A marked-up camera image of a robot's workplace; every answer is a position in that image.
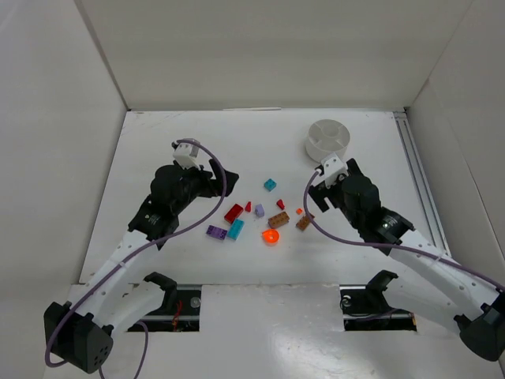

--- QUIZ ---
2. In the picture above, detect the red rectangular lego brick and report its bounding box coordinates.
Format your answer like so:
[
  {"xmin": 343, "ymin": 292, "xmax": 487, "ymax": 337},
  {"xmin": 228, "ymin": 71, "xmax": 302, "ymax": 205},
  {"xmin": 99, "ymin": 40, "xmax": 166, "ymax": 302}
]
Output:
[{"xmin": 224, "ymin": 204, "xmax": 244, "ymax": 224}]

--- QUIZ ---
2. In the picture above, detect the small teal lego brick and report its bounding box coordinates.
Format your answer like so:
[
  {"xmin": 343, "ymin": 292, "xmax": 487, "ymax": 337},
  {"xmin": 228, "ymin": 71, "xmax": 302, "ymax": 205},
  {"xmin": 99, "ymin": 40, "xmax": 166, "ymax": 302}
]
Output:
[{"xmin": 264, "ymin": 178, "xmax": 277, "ymax": 192}]

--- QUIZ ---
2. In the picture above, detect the lavender lego brick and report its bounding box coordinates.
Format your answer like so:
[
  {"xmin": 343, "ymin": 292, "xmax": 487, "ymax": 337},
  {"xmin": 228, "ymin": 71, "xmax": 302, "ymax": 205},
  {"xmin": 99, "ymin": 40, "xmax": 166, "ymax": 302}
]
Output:
[{"xmin": 255, "ymin": 204, "xmax": 264, "ymax": 217}]

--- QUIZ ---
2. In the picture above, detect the long teal lego brick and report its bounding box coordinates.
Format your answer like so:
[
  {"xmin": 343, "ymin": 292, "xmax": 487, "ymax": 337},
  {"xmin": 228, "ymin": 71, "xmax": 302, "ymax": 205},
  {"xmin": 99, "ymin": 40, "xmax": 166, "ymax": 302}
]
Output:
[{"xmin": 226, "ymin": 219, "xmax": 245, "ymax": 241}]

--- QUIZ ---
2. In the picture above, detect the purple lego brick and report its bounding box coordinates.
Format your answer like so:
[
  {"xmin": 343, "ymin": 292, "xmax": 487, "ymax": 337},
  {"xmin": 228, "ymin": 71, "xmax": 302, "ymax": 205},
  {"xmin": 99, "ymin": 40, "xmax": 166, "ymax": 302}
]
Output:
[{"xmin": 206, "ymin": 225, "xmax": 227, "ymax": 241}]

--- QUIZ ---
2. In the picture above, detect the orange round lego dish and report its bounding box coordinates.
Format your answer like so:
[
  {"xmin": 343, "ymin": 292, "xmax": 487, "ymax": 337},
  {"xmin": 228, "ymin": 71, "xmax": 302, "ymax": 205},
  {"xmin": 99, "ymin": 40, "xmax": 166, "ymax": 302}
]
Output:
[{"xmin": 261, "ymin": 229, "xmax": 280, "ymax": 246}]

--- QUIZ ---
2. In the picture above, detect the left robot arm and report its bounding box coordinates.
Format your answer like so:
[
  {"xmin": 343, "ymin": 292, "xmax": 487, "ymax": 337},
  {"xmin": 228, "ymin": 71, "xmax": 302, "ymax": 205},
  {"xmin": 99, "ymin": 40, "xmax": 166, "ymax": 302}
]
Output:
[{"xmin": 43, "ymin": 158, "xmax": 239, "ymax": 374}]

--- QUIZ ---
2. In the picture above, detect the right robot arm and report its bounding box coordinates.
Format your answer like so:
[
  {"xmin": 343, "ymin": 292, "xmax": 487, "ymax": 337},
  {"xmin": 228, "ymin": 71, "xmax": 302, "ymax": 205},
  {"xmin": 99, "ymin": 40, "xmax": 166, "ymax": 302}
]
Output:
[{"xmin": 303, "ymin": 154, "xmax": 504, "ymax": 362}]

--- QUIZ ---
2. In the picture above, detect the brown lego brick upside down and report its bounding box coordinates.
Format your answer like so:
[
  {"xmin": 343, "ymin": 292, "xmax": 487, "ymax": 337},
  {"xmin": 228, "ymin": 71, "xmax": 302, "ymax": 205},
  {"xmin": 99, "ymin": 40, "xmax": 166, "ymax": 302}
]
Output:
[{"xmin": 296, "ymin": 213, "xmax": 313, "ymax": 231}]

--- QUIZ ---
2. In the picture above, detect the white round divided container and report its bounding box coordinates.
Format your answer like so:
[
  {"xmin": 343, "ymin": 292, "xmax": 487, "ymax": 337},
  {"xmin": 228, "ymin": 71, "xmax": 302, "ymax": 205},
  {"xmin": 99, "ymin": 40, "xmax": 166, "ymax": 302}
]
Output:
[{"xmin": 305, "ymin": 119, "xmax": 350, "ymax": 162}]

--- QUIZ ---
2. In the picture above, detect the small red lego right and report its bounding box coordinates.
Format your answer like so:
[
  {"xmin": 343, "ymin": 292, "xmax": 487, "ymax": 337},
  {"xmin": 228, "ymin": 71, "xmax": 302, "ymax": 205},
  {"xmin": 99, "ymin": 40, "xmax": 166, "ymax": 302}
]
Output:
[{"xmin": 276, "ymin": 199, "xmax": 285, "ymax": 210}]

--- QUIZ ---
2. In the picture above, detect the brown lego plate studs up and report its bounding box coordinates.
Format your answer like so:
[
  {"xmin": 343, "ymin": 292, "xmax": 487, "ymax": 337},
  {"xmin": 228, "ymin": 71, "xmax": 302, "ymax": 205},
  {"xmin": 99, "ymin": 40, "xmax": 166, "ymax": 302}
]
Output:
[{"xmin": 268, "ymin": 211, "xmax": 290, "ymax": 229}]

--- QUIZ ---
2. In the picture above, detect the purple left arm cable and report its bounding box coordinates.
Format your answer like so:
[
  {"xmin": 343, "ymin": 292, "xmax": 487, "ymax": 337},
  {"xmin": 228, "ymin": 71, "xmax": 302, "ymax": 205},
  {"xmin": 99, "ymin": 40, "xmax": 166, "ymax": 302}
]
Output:
[{"xmin": 44, "ymin": 138, "xmax": 228, "ymax": 379}]

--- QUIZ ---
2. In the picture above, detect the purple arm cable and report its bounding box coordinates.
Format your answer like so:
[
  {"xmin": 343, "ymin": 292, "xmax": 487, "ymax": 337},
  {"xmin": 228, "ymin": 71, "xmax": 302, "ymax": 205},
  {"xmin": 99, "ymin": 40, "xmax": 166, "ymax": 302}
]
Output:
[
  {"xmin": 44, "ymin": 138, "xmax": 228, "ymax": 379},
  {"xmin": 302, "ymin": 170, "xmax": 505, "ymax": 293}
]

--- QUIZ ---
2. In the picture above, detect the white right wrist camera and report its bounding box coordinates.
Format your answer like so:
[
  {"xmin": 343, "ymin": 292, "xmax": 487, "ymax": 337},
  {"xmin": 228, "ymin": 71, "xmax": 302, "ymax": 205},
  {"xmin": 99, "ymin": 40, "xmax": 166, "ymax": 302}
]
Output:
[{"xmin": 316, "ymin": 152, "xmax": 348, "ymax": 188}]

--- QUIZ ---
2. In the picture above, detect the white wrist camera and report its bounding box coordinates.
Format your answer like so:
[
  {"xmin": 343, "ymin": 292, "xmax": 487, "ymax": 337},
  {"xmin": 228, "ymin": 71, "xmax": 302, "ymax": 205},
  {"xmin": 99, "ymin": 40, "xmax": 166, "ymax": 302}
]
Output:
[
  {"xmin": 172, "ymin": 141, "xmax": 199, "ymax": 169},
  {"xmin": 316, "ymin": 152, "xmax": 348, "ymax": 188}
]

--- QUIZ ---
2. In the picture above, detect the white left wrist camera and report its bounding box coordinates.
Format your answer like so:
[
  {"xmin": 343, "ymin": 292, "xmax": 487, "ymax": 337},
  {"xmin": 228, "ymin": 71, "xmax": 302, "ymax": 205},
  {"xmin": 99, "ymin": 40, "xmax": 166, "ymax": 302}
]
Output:
[{"xmin": 172, "ymin": 141, "xmax": 199, "ymax": 169}]

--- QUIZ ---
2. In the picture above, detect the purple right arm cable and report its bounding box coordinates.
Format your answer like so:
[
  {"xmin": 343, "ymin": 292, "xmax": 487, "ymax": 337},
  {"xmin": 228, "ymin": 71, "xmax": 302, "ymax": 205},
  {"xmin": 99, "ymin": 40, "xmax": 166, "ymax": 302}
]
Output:
[{"xmin": 302, "ymin": 170, "xmax": 505, "ymax": 293}]

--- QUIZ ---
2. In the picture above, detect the aluminium rail on table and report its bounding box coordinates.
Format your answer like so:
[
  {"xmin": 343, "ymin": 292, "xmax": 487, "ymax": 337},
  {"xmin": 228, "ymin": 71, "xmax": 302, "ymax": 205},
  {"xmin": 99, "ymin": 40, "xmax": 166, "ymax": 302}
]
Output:
[{"xmin": 393, "ymin": 111, "xmax": 451, "ymax": 255}]

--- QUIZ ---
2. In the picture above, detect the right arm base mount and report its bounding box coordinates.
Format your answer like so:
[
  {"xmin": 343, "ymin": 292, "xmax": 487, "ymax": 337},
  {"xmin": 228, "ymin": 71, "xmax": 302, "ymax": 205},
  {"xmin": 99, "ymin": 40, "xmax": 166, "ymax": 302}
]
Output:
[{"xmin": 339, "ymin": 270, "xmax": 417, "ymax": 332}]

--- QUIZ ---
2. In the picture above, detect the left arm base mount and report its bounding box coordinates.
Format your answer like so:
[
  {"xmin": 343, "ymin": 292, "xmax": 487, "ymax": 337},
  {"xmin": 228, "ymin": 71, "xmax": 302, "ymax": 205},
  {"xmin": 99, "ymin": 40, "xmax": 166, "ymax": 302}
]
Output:
[{"xmin": 128, "ymin": 272, "xmax": 202, "ymax": 332}]

